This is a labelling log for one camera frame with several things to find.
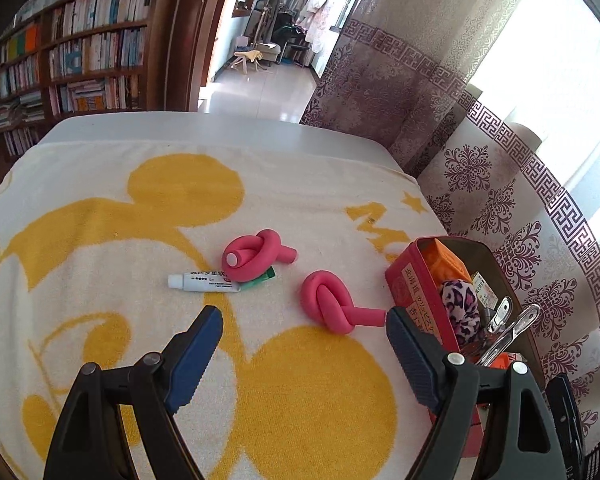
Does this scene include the small wooden stool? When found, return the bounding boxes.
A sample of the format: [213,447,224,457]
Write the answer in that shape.
[232,49,263,73]

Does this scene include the white ointment tube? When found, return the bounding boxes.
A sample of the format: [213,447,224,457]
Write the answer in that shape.
[168,271,242,293]

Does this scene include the white and yellow medicine box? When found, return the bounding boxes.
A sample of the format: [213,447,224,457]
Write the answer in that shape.
[470,271,496,306]

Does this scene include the red metal tin container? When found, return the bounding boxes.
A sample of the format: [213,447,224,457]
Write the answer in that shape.
[385,236,548,461]

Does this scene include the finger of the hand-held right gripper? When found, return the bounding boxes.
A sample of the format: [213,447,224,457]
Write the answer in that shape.
[545,372,588,480]

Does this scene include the white and yellow printed towel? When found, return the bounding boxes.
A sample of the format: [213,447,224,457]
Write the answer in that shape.
[0,140,451,480]

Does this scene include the large silver metal clip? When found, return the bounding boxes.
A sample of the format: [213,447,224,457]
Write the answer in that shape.
[477,296,542,367]

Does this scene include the knotted pink foam curler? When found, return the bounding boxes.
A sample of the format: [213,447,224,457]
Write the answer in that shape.
[301,270,387,335]
[221,230,298,283]

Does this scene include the patterned white and purple curtain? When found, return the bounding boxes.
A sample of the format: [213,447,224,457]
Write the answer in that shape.
[300,0,600,441]

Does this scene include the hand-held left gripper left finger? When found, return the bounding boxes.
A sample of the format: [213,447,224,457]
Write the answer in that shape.
[42,305,224,480]

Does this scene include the wooden door frame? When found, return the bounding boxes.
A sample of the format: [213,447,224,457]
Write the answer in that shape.
[165,0,241,113]

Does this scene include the wooden bookshelf with books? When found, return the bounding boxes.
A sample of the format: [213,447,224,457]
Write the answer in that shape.
[0,0,168,158]

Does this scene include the small green packet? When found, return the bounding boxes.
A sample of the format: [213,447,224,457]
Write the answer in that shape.
[239,267,277,292]

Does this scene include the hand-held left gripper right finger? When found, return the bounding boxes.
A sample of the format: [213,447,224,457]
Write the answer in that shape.
[385,306,568,480]

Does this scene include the hanging white clothes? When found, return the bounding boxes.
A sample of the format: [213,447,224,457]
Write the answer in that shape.
[300,0,366,53]

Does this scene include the leopard print fabric pouch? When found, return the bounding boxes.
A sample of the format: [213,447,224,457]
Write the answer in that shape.
[440,280,481,346]

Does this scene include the coat rack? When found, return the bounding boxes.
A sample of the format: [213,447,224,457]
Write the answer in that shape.
[260,0,301,46]

